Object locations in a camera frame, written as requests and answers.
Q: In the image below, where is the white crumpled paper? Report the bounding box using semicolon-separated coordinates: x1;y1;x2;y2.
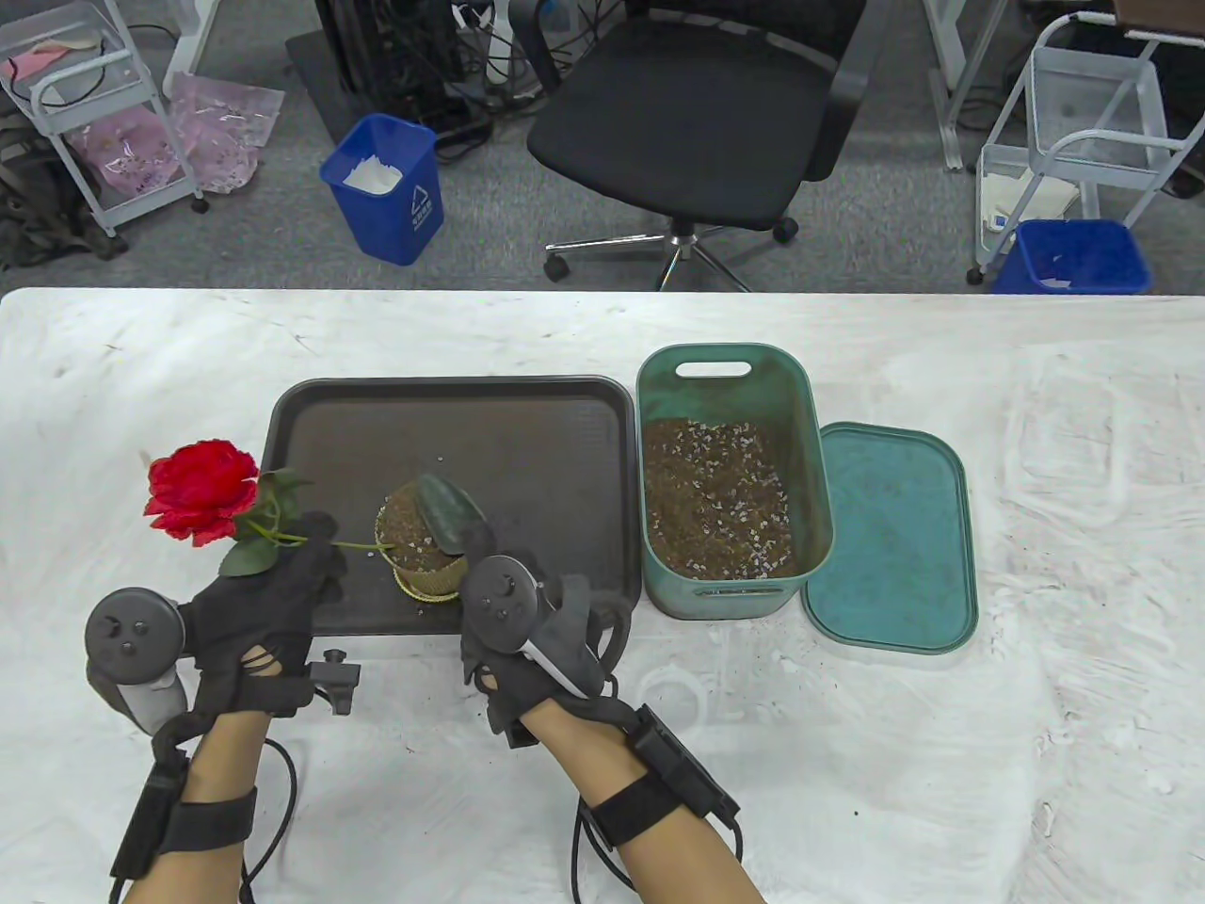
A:
341;156;408;196

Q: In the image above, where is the white power strip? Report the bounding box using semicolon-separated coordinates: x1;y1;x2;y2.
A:
452;0;517;88

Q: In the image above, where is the teal plastic box lid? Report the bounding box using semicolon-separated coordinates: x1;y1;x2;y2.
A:
803;422;980;655

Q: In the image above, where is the dark green bag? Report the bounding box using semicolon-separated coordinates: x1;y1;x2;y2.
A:
0;113;130;271

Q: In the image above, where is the green garden trowel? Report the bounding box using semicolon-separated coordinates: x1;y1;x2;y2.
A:
414;474;497;566

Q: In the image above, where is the teal plastic storage box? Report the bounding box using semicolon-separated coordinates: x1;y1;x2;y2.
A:
636;342;837;620

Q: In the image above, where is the dark grey hand controller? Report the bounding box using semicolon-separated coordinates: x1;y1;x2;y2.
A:
85;587;189;735

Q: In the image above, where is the person's right hand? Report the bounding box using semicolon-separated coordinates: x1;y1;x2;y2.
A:
459;523;639;750

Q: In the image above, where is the plain blue plastic bin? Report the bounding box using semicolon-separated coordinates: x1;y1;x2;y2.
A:
991;218;1153;297

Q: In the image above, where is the blue bin with white symbol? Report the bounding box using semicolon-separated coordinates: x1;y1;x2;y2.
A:
319;113;445;267

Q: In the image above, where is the white trolley with clear trays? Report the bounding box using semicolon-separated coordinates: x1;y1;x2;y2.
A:
0;0;210;238

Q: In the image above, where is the black cable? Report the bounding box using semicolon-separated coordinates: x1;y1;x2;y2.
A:
240;737;298;904
568;584;747;904

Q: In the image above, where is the black computer tower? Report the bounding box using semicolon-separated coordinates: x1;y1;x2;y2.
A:
313;0;469;128

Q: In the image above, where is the pink plastic bag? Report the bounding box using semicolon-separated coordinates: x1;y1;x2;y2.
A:
68;104;186;199
166;73;286;196

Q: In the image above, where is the white box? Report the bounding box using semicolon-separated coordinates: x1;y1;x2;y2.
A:
979;174;1079;234

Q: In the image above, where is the dark brown plastic tray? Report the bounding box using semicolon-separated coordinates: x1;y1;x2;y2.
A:
262;376;645;637

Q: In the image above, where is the yellow ribbed flower pot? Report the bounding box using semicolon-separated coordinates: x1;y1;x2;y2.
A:
376;480;472;601

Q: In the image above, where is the person's left forearm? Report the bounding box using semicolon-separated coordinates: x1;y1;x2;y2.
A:
122;711;274;904

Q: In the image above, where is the white grey hand controller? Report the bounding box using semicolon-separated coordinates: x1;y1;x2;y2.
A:
459;556;603;700

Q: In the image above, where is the white mesh basket trolley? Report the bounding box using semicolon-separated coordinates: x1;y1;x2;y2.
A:
967;14;1205;286

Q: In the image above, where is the red artificial rose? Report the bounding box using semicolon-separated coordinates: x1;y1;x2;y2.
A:
143;439;396;577

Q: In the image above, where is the person's left hand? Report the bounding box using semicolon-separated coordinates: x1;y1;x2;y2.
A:
179;511;345;718

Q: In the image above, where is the black wrist strap device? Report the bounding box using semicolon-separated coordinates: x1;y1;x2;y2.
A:
110;753;258;881
577;704;745;848

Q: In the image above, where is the black office chair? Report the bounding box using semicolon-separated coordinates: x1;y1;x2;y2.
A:
508;0;872;293

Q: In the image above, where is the white desk leg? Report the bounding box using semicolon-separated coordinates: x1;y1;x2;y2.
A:
921;0;985;173

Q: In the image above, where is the pink paper piece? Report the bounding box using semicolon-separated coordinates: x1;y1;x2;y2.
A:
0;45;74;83

